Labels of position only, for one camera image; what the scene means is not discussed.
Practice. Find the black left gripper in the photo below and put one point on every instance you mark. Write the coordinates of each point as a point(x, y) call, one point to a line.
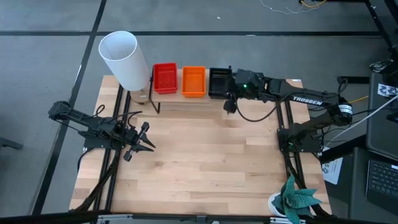
point(135, 141)

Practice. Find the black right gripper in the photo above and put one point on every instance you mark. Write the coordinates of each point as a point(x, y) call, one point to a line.
point(248, 85)

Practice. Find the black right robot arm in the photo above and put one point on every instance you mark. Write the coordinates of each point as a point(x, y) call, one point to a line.
point(311, 101)

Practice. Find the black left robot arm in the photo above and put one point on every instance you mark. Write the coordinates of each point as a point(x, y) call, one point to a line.
point(77, 119)

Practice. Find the wooden shelf with black legs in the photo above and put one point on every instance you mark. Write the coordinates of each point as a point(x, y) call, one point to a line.
point(186, 100)

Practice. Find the white cylindrical table lamp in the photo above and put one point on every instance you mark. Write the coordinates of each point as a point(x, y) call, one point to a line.
point(124, 59)

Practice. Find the black floor bar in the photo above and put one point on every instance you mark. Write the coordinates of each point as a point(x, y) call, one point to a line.
point(353, 79)

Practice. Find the white paper sheet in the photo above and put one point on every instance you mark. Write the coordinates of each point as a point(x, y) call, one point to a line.
point(332, 174)

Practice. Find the teal artificial succulent plant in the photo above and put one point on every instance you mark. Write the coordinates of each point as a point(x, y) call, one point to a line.
point(293, 199)

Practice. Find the white plant pot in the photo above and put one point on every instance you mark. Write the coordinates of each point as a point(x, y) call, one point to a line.
point(272, 207)

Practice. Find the black floor foot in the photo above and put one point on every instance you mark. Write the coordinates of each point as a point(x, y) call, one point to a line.
point(11, 144)

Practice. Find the dark grey cabinet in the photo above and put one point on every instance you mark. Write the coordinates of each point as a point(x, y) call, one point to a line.
point(379, 130)

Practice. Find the white printed tag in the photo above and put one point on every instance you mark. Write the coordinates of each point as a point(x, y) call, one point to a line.
point(387, 90)

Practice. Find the black metal stand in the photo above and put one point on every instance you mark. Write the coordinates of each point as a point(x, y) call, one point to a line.
point(377, 23)

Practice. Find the black side desk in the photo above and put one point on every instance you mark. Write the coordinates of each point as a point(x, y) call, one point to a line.
point(357, 186)

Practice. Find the black laptop keyboard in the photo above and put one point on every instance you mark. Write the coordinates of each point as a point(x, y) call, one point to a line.
point(384, 180)

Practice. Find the black table-level camera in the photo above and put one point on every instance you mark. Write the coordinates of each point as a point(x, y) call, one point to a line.
point(201, 218)

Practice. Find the black metal rail frame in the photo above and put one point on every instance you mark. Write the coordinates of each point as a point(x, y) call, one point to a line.
point(292, 169)

